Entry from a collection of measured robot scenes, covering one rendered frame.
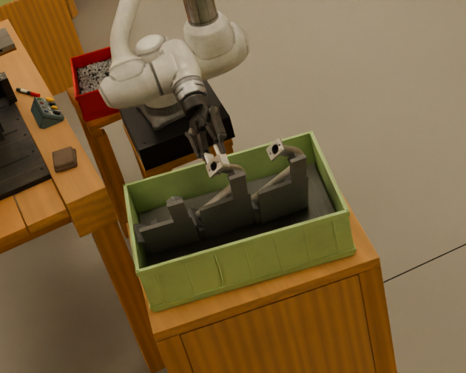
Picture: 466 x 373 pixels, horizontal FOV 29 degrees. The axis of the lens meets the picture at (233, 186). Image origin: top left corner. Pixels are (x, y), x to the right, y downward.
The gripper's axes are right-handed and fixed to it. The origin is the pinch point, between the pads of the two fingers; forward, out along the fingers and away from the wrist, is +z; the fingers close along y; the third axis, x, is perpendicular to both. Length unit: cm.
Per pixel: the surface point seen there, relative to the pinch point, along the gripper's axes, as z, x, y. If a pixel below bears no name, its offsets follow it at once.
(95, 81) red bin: -91, 33, -70
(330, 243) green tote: 24.9, 32.3, 0.7
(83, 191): -29, 2, -59
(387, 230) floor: -17, 145, -48
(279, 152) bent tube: 5.5, 9.4, 13.6
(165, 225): 6.9, -4.1, -22.8
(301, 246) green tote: 23.4, 25.5, -4.0
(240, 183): 6.9, 5.8, -0.3
